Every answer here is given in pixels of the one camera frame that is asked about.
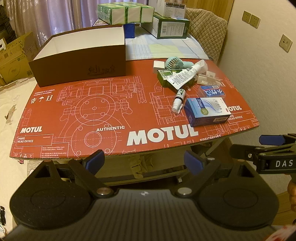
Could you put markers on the blue white medicine box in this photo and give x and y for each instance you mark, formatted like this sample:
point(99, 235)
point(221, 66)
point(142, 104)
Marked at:
point(205, 111)

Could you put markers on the white plug charger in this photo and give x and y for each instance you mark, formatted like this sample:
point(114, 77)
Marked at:
point(158, 66)

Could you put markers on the small green white box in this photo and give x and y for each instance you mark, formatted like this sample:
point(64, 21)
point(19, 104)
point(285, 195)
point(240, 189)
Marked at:
point(164, 76)

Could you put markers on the beige quilted chair cover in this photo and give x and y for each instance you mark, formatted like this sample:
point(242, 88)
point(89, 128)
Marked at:
point(208, 30)

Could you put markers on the beige wall socket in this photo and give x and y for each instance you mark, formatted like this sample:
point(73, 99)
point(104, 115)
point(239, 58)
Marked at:
point(255, 21)
point(285, 43)
point(246, 17)

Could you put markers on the white printed tube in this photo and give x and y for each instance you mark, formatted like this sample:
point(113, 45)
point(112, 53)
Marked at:
point(185, 75)

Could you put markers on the purple curtain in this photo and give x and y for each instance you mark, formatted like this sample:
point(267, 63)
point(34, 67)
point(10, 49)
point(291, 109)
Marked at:
point(57, 16)

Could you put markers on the dark folding cart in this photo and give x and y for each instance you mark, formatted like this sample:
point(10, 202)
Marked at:
point(8, 25)

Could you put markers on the brown cardboard box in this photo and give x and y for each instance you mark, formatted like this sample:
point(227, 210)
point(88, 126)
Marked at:
point(20, 45)
point(81, 67)
point(13, 69)

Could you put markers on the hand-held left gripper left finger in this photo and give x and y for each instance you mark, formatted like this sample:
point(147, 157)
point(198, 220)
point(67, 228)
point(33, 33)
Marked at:
point(94, 158)

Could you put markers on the grey table leg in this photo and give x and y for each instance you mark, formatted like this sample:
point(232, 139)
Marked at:
point(216, 147)

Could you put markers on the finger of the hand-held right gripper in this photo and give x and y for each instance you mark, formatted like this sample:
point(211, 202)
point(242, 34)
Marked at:
point(270, 139)
point(245, 150)

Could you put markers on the cream printed bed sheet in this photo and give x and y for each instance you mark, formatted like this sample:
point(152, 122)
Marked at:
point(11, 104)

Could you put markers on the green white carton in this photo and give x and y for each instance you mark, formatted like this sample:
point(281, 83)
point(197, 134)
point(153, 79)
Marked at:
point(171, 29)

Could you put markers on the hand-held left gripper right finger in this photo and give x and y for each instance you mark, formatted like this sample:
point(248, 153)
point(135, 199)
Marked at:
point(193, 160)

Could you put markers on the small white spray bottle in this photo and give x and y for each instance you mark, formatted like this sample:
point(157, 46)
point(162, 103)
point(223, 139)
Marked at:
point(179, 99)

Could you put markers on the blue plaid cloth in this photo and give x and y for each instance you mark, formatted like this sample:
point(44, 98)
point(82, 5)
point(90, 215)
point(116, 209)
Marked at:
point(143, 48)

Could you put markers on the white printed carton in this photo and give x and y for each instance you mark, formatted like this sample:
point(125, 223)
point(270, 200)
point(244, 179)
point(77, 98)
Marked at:
point(171, 9)

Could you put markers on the small blue box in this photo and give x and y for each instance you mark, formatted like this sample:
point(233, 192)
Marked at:
point(212, 91)

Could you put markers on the blue printed box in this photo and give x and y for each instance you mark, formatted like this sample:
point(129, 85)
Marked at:
point(129, 30)

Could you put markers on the red printed cardboard sheet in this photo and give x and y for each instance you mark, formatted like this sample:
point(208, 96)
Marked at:
point(92, 120)

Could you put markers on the green tissue pack bundle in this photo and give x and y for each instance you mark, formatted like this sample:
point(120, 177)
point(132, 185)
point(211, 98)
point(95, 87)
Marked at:
point(124, 14)

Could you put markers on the white hair claw clip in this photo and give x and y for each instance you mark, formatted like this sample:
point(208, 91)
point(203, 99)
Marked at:
point(208, 80)

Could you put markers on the wooden lower shelf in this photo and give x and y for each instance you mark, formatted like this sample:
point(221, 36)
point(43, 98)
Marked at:
point(143, 176)

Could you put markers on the person's right hand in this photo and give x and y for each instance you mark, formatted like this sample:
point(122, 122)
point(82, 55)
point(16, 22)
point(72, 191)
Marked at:
point(292, 194)

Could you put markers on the red white printed cloth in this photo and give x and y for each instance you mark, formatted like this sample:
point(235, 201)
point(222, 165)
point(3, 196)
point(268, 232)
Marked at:
point(284, 234)

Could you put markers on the mint handheld fan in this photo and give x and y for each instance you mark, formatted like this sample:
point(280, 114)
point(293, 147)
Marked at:
point(172, 63)

